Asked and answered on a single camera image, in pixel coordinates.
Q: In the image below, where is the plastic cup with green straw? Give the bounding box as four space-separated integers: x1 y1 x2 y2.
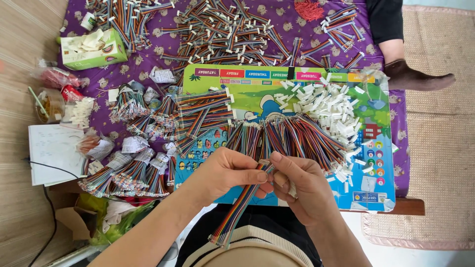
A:
28 86 66 125

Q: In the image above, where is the heap of finished rainbow cables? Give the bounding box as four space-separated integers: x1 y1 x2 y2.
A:
86 0 176 53

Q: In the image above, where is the pile of white plastic connectors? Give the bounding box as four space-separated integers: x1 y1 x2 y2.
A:
274 73 376 193

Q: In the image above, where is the large heap of finished cables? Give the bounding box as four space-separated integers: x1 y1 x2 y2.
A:
159 0 294 72

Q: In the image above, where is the colourful cartoon lap board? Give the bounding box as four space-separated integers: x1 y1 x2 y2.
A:
174 63 396 213

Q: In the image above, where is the person's right hand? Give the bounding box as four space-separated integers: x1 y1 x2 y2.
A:
269 150 337 228

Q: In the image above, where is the brown cardboard box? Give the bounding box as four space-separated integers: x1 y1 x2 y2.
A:
55 205 98 242

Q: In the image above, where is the woven straw mat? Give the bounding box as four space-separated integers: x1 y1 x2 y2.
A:
361 4 475 251

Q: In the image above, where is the wooden table edge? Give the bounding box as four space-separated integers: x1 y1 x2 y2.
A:
341 197 426 217

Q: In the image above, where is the clear bag with red contents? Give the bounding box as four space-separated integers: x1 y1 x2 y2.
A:
33 59 83 90

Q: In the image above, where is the purple printed cloth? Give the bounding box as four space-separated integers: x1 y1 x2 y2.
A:
57 0 411 198

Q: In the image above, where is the clear bag of white connectors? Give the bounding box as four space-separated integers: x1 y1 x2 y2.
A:
62 97 96 129

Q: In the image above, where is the row of bare-ended rainbow cables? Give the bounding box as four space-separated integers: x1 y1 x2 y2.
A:
226 112 350 176

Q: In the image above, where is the small white bottle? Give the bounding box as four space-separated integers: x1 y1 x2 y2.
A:
80 12 97 32

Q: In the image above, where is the pile of red rubber bands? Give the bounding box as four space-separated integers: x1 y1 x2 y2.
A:
294 0 326 22

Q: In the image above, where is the green plastic bag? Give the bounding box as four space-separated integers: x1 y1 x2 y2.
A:
77 192 157 246

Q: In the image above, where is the person's left hand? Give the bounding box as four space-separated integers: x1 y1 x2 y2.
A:
192 146 274 205

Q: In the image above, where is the green tissue box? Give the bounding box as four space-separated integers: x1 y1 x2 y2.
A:
60 28 129 71

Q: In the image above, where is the person's beige top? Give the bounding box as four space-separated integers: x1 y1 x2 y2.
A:
181 224 315 267

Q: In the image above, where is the black power cable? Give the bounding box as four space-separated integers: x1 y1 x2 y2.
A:
23 157 81 267

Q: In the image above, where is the small heap of finished cables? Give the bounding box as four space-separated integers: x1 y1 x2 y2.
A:
300 5 367 70

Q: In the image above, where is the heap of paper-wrapped cable bundles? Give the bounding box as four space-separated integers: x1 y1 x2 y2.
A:
77 80 179 199

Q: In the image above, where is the bundle of connector-tipped rainbow cables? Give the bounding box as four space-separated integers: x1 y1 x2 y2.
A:
174 87 237 158

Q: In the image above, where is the white paper notebook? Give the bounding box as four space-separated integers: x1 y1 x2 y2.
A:
28 124 89 187

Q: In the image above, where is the single rainbow ribbon cable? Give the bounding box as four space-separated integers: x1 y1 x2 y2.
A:
208 159 275 248

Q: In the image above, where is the clear bag of orange bands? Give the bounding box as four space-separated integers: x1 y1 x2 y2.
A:
76 133 116 161

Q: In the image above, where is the red snack packet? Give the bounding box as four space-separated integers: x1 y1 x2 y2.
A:
60 84 85 103

